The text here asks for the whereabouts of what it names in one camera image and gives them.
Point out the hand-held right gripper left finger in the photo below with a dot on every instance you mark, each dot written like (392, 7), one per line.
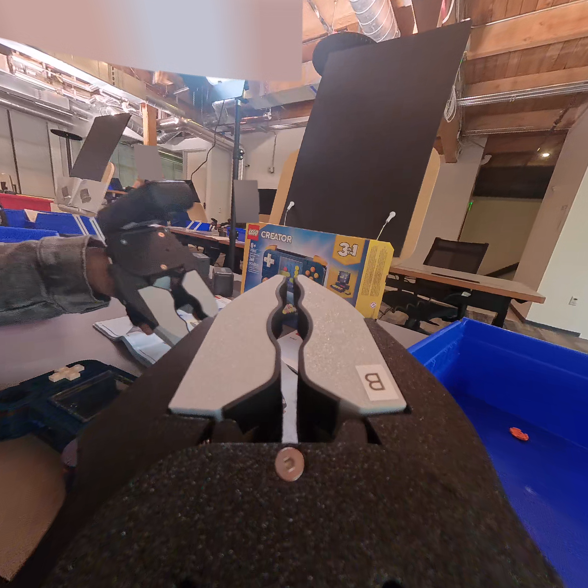
(229, 363)

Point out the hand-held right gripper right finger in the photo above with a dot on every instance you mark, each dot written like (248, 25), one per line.
(340, 349)

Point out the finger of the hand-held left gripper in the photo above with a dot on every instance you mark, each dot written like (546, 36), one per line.
(200, 294)
(160, 312)

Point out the white cross brick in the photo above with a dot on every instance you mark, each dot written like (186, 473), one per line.
(66, 373)

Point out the blue toy brick game console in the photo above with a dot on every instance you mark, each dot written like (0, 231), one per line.
(27, 413)

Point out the blue plastic bin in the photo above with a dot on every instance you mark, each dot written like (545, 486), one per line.
(528, 367)

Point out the small orange brick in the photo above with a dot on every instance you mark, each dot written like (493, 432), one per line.
(519, 433)

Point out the person's left forearm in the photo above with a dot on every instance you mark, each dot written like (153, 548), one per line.
(46, 280)

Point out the person's left hand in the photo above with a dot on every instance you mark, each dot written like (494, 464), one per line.
(101, 280)

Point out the small black device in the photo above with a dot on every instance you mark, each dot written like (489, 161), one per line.
(201, 264)
(223, 280)

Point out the yellow blue toy brick box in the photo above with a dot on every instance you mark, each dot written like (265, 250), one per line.
(349, 275)

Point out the black light stand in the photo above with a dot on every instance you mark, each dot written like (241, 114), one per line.
(236, 183)

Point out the small black backdrop board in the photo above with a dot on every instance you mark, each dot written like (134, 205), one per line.
(99, 147)

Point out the row of blue bins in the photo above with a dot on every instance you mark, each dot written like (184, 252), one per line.
(18, 232)

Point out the red plastic bin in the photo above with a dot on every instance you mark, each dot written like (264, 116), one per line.
(23, 202)

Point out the wooden top office desk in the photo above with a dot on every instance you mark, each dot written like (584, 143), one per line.
(459, 280)

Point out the black office chair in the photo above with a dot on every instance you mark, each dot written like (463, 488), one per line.
(459, 255)

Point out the large black backdrop board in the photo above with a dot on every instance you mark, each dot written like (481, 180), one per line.
(367, 160)

